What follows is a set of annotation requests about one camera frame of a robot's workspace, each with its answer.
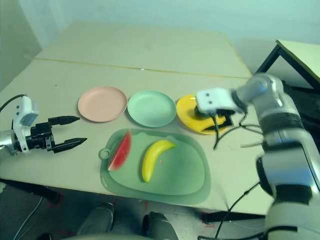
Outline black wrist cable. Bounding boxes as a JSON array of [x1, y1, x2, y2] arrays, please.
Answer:
[[212, 111, 266, 151], [0, 93, 27, 112]]

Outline yellow banana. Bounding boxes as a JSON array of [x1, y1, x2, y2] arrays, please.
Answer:
[[141, 139, 178, 183]]

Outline red watermelon slice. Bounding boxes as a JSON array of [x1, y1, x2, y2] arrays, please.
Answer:
[[107, 128, 133, 172]]

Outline grey robot right leg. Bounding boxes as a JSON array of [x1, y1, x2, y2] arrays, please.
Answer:
[[142, 211, 177, 240]]

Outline pink plate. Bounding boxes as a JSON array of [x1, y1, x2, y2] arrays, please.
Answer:
[[77, 86, 128, 123]]

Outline black table leg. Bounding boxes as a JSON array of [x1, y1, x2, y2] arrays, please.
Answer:
[[0, 177, 62, 204], [199, 211, 267, 223]]

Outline grey robot leg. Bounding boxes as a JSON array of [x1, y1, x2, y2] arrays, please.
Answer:
[[77, 202, 116, 236], [142, 211, 177, 240]]

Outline green cutting board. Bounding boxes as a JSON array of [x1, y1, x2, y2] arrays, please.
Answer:
[[99, 128, 212, 204]]

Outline grey robot left leg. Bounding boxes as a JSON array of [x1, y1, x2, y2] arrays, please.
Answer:
[[77, 202, 116, 236]]

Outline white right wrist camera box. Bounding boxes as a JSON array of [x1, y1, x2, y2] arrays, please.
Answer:
[[195, 87, 237, 115]]

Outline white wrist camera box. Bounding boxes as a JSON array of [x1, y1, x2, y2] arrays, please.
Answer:
[[11, 95, 40, 155], [195, 87, 237, 115]]

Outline yellow plate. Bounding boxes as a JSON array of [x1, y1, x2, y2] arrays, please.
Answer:
[[175, 93, 235, 136]]

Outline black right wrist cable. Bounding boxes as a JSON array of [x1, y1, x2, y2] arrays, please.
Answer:
[[212, 111, 266, 151]]

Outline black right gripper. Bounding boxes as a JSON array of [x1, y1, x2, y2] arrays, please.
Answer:
[[201, 107, 236, 133]]

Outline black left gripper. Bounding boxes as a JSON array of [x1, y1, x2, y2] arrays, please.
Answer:
[[26, 115, 88, 154]]

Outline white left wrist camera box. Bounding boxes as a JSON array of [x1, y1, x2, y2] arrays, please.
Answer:
[[11, 95, 40, 155]]

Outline side table with black legs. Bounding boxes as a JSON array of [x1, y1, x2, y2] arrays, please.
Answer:
[[254, 39, 320, 91]]

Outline long black cable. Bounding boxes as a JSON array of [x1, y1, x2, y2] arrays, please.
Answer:
[[216, 181, 262, 240]]

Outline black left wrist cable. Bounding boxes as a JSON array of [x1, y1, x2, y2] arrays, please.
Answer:
[[0, 93, 27, 112]]

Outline mint green plate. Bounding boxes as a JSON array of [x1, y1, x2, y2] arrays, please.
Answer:
[[127, 90, 177, 127]]

